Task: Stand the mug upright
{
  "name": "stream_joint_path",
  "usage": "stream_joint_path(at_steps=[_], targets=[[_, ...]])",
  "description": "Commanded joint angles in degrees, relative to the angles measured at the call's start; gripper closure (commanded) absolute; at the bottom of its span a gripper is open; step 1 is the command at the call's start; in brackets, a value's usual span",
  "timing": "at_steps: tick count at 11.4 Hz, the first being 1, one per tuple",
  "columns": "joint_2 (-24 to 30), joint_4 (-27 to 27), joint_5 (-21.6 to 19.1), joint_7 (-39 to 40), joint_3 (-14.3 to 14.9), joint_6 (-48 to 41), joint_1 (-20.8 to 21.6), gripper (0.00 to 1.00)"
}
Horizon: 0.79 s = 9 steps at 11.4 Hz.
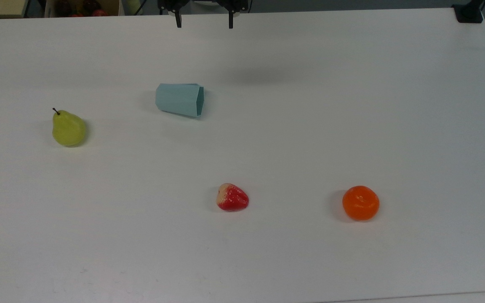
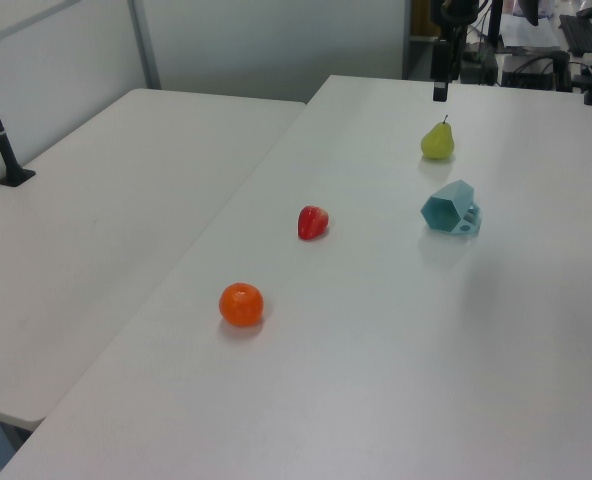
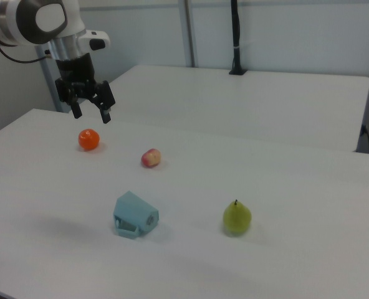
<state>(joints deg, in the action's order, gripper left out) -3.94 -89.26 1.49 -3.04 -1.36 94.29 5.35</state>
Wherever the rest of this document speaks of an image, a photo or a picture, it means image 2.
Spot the orange tangerine toy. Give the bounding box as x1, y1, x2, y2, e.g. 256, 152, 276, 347
218, 282, 266, 329

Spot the black upright post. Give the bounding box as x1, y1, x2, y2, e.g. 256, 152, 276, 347
485, 0, 505, 53

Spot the green pear toy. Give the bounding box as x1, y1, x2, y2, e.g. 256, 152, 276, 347
420, 114, 456, 162

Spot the white side table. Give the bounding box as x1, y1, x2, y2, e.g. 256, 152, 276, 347
0, 88, 308, 432

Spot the grey partition post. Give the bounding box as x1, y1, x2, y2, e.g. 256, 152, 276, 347
127, 0, 163, 91

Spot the Franka gripper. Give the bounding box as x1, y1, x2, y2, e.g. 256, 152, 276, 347
430, 39, 452, 103

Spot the black keyboard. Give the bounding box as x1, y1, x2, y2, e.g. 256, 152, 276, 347
558, 13, 592, 57

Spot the red strawberry toy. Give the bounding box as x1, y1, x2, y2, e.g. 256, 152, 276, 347
297, 204, 331, 242

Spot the teal hexagonal mug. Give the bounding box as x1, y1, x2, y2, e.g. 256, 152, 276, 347
419, 179, 485, 238

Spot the black equipment box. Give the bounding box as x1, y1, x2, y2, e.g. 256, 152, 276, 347
499, 49, 573, 93

